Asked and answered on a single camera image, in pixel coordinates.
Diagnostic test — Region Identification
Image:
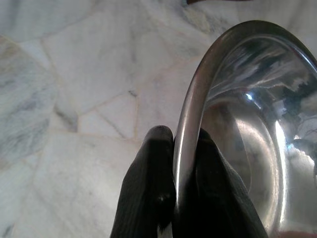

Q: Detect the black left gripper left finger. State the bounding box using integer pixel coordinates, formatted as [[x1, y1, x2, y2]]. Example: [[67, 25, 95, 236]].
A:
[[110, 125, 177, 238]]

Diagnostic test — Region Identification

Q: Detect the round stainless steel plate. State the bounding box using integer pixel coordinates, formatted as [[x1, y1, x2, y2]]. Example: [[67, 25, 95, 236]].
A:
[[172, 19, 317, 238]]

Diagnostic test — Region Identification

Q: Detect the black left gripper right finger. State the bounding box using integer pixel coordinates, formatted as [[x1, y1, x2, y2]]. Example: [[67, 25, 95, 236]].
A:
[[172, 128, 269, 238]]

